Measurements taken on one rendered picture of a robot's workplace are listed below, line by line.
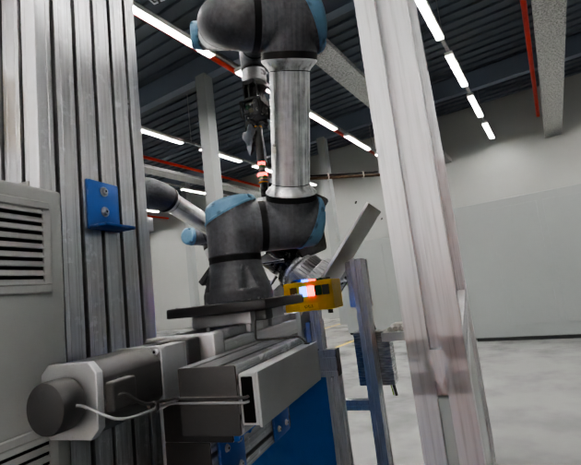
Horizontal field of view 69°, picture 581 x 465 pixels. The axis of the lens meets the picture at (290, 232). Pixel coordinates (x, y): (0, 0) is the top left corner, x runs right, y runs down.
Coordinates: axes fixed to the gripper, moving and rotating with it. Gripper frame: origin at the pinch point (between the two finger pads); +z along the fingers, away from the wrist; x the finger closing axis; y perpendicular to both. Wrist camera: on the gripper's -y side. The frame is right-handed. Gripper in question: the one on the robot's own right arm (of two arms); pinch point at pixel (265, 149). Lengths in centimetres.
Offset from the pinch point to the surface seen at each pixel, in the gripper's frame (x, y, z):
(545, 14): 211, -538, -298
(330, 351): 9, -13, 63
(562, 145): 349, -1209, -267
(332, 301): 12, -10, 48
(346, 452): 10, -12, 92
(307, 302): 4.2, -9.5, 47.1
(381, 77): 46, 80, 28
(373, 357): 11, -59, 73
